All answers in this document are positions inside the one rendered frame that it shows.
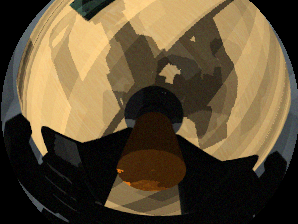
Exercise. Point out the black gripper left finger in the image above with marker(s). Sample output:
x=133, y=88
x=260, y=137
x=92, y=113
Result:
x=96, y=160

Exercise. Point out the orange tapered knob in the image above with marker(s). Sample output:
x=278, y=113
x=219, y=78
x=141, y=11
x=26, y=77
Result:
x=152, y=158

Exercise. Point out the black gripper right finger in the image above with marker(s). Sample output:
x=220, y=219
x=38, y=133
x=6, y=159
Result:
x=204, y=173

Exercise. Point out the black round pedestal with silver shaft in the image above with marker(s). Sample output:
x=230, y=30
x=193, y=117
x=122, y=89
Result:
x=154, y=99

